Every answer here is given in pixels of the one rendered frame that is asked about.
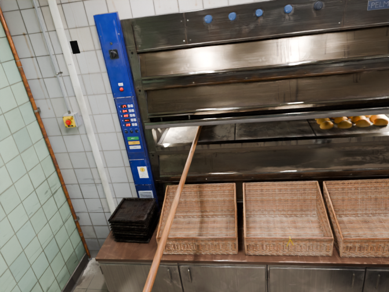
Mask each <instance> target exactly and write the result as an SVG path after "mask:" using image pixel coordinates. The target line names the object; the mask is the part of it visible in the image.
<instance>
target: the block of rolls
mask: <svg viewBox="0 0 389 292"><path fill-rule="evenodd" d="M348 117H349V118H350V119H351V121H352V122H354V123H355V125H356V126H357V127H368V126H370V121H371V122H373V124H374V125H376V126H386V125H388V124H389V121H388V119H386V118H384V116H383V115H365V116H348ZM366 117H369V120H370V121H369V120H367V119H366ZM332 119H334V122H335V123H338V125H337V126H338V128H340V129H348V128H350V127H352V123H351V122H350V121H348V119H347V117H337V118H332ZM315 120H316V121H317V123H318V124H319V125H320V128H321V129H331V128H333V123H332V122H331V121H330V119H329V118H318V119H315Z"/></svg>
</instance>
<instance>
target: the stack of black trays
mask: <svg viewBox="0 0 389 292"><path fill-rule="evenodd" d="M155 201H156V198H123V199H122V200H121V202H120V203H119V205H118V206H117V208H116V209H115V211H114V212H113V213H112V215H111V216H110V218H109V220H108V222H109V224H111V225H110V226H111V227H110V228H111V231H113V232H112V233H113V236H114V238H115V240H114V241H117V242H130V243H149V241H150V238H151V236H152V234H153V231H154V230H155V228H156V225H157V223H158V221H159V218H160V217H159V213H157V212H158V209H157V208H158V206H157V204H156V202H155Z"/></svg>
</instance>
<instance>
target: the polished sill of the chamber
mask: <svg viewBox="0 0 389 292"><path fill-rule="evenodd" d="M368 141H389V132H380V133H358V134H337V135H325V136H303V137H281V138H259V139H247V140H225V141H203V142H197V144H196V148H195V150H198V149H222V148H246V147H270V146H283V145H307V144H331V143H355V142H368ZM192 144H193V142H192V143H170V144H157V146H156V152H161V151H185V150H190V149H191V147H192Z"/></svg>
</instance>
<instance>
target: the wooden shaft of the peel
mask: <svg viewBox="0 0 389 292"><path fill-rule="evenodd" d="M201 128H202V126H198V129H197V132H196V135H195V138H194V140H193V144H192V147H191V149H190V153H189V156H188V159H187V161H186V165H185V168H184V171H183V173H182V177H181V180H180V182H179V186H178V188H177V191H176V194H175V197H174V200H173V203H172V206H171V209H170V212H169V215H168V218H167V221H166V224H165V227H164V230H163V233H162V236H161V238H160V242H159V245H158V247H157V250H156V254H155V257H154V259H153V263H152V266H151V269H150V271H149V275H148V278H147V280H146V283H145V286H144V289H143V292H151V291H152V287H153V284H154V281H155V277H156V274H157V270H158V268H159V264H160V261H161V258H162V255H163V251H164V248H165V245H166V242H167V238H168V235H169V232H170V229H171V225H172V223H173V219H174V216H175V212H176V210H177V206H178V203H179V199H180V197H181V193H182V190H183V187H184V183H185V180H186V176H187V174H188V171H189V167H190V164H191V161H192V158H193V154H194V151H195V148H196V144H197V141H198V139H199V135H200V132H201Z"/></svg>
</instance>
